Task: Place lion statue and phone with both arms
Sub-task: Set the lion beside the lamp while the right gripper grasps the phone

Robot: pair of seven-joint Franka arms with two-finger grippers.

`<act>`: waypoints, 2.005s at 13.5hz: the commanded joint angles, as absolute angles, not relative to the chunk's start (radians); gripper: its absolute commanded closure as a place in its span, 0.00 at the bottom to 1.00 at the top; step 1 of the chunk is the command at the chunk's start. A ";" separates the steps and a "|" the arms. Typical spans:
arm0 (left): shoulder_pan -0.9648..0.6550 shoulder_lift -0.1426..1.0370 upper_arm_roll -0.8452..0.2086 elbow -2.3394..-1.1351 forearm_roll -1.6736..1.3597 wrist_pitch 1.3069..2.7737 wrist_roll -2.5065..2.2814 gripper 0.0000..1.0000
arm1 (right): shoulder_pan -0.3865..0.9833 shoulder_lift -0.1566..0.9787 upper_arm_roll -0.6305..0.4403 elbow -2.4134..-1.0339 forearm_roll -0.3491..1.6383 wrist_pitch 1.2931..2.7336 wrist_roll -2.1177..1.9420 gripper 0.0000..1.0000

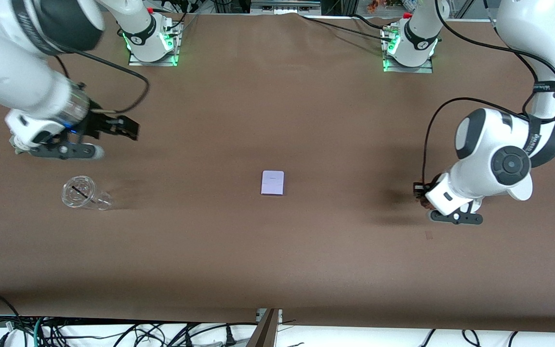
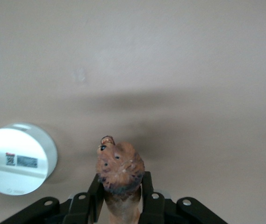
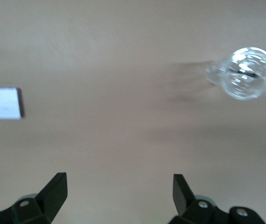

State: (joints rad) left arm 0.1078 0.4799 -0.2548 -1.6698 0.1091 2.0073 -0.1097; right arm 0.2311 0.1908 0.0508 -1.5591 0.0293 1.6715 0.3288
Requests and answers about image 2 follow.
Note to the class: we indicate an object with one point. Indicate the brown table cover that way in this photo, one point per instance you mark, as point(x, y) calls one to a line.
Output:
point(170, 46)

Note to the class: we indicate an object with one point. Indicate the brown lion statue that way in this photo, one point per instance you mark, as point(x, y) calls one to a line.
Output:
point(121, 168)

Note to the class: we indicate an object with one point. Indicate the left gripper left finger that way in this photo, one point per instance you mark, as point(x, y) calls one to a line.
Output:
point(79, 210)

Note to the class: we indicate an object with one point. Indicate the white round-base desk lamp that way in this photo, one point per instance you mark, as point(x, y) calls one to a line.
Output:
point(16, 161)

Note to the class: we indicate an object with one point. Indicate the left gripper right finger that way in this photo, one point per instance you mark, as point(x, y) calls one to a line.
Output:
point(152, 205)

